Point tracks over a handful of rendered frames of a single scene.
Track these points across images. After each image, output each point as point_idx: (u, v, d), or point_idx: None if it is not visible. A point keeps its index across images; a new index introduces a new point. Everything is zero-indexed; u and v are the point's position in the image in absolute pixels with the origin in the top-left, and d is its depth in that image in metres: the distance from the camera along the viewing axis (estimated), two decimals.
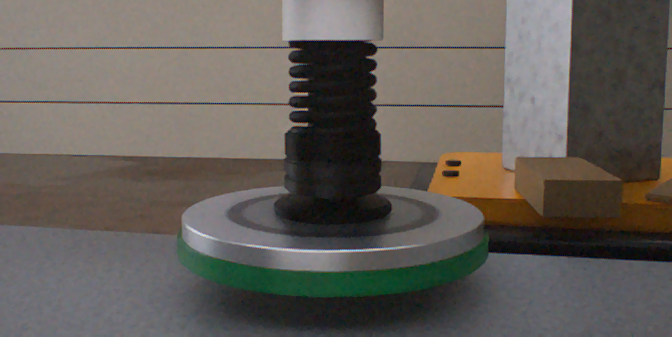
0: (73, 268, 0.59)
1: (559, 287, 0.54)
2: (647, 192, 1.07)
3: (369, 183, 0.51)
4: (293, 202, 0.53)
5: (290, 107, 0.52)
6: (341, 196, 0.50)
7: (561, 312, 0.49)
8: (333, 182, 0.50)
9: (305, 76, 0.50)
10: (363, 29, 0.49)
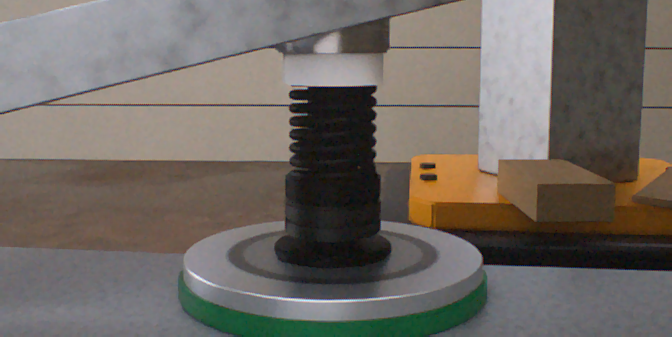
0: (62, 296, 0.52)
1: (600, 304, 0.51)
2: (633, 194, 1.05)
3: (369, 226, 0.51)
4: (372, 242, 0.54)
5: (290, 150, 0.52)
6: (341, 240, 0.51)
7: (614, 333, 0.46)
8: (333, 226, 0.50)
9: (305, 121, 0.51)
10: (363, 75, 0.49)
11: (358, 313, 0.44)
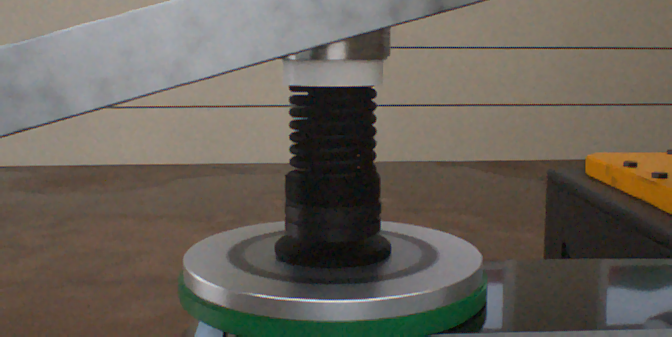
0: None
1: None
2: None
3: (369, 226, 0.51)
4: (297, 237, 0.55)
5: (290, 150, 0.52)
6: (341, 240, 0.51)
7: None
8: (333, 226, 0.50)
9: (305, 121, 0.51)
10: (363, 75, 0.49)
11: None
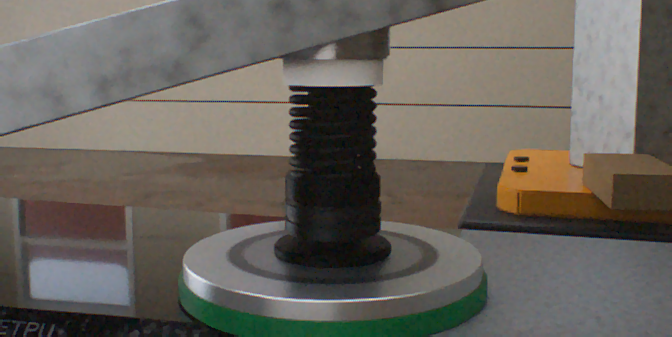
0: (192, 242, 0.67)
1: (630, 265, 0.60)
2: None
3: (369, 226, 0.51)
4: (339, 251, 0.51)
5: (290, 150, 0.52)
6: (341, 240, 0.51)
7: (633, 285, 0.55)
8: (333, 226, 0.50)
9: (305, 121, 0.51)
10: (363, 75, 0.49)
11: (186, 280, 0.50)
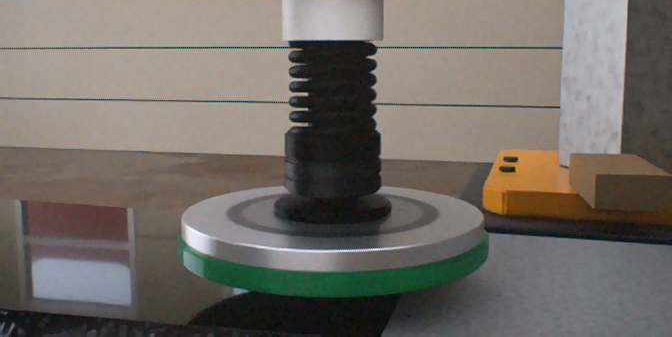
0: (163, 241, 0.67)
1: (598, 266, 0.60)
2: None
3: (369, 183, 0.51)
4: (357, 207, 0.51)
5: (290, 107, 0.52)
6: (341, 196, 0.50)
7: (597, 286, 0.55)
8: (333, 182, 0.50)
9: (305, 76, 0.50)
10: (363, 29, 0.49)
11: (222, 253, 0.46)
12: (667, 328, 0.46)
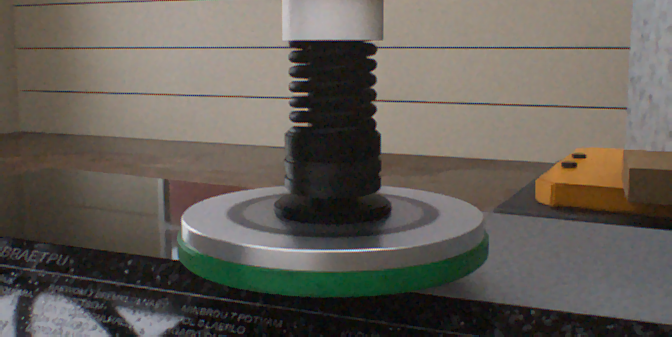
0: None
1: (557, 240, 0.68)
2: None
3: (369, 183, 0.51)
4: (364, 195, 0.55)
5: (290, 107, 0.52)
6: (341, 196, 0.50)
7: (541, 254, 0.63)
8: (333, 182, 0.50)
9: (305, 76, 0.50)
10: (363, 29, 0.49)
11: (463, 247, 0.47)
12: (571, 285, 0.55)
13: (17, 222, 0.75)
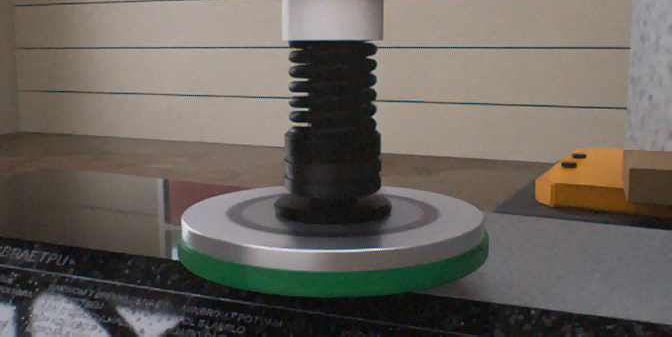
0: None
1: (557, 240, 0.68)
2: None
3: (369, 183, 0.51)
4: None
5: (290, 107, 0.52)
6: (341, 196, 0.50)
7: (541, 254, 0.63)
8: (333, 182, 0.50)
9: (305, 76, 0.50)
10: (363, 29, 0.49)
11: (483, 228, 0.52)
12: (571, 285, 0.55)
13: (17, 222, 0.75)
